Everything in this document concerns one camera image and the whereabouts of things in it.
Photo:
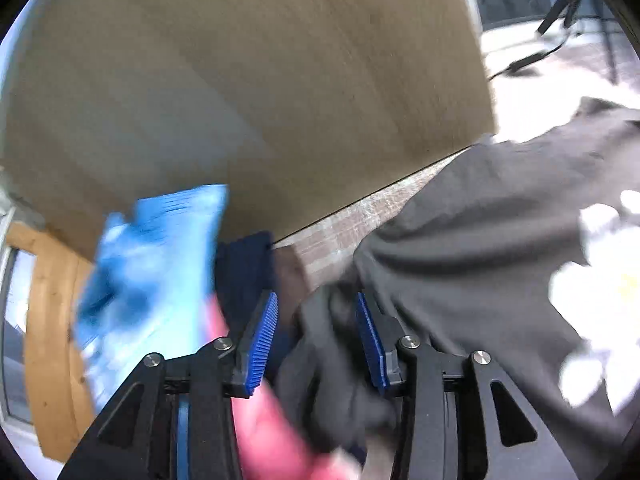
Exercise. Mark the dark grey printed t-shirt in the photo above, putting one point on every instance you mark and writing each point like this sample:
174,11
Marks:
475,235

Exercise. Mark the black power adapter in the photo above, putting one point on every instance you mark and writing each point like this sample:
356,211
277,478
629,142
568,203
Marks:
525,62

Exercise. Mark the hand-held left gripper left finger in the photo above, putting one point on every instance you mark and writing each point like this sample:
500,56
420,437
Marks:
260,345

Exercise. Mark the light brown wooden panel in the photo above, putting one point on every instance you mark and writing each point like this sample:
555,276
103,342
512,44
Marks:
250,85

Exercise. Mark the plaid mat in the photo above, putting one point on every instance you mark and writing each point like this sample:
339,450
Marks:
350,220

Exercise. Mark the pink garment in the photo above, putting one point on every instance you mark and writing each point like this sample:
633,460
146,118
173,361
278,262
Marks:
280,435

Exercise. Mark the pine wood board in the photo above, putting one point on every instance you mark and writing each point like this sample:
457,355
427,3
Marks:
50,335

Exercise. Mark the stack of folded clothes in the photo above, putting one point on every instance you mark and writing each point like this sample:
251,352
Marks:
150,270

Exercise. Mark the brown garment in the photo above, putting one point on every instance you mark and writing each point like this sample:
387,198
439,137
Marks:
295,275

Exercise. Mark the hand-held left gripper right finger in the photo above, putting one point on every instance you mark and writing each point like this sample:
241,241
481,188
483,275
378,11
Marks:
370,345

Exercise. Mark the black tripod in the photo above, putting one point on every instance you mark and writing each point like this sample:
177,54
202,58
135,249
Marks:
555,10

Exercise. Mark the navy garment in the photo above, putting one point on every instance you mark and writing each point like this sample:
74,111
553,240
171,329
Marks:
245,270

